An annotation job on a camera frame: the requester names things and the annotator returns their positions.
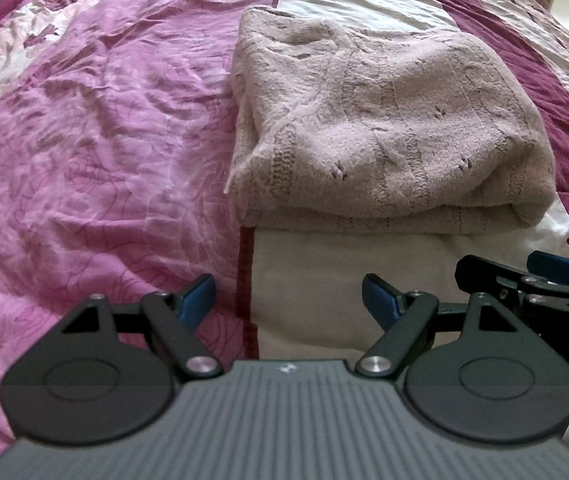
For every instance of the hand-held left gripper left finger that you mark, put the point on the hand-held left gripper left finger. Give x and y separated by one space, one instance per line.
197 300

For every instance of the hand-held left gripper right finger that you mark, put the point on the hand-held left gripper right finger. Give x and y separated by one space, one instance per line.
379 300

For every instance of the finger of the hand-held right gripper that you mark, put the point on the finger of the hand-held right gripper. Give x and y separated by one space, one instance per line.
489 275
559 266

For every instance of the striped floral bedspread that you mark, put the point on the striped floral bedspread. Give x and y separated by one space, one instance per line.
94 160

